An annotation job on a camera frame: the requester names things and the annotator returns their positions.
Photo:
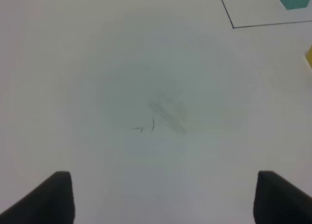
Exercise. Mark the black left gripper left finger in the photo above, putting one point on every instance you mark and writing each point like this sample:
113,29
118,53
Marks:
52,202

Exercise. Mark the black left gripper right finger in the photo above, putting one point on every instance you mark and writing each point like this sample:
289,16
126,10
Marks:
277,201

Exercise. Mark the yellow cube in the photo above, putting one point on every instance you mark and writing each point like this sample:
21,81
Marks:
308,57

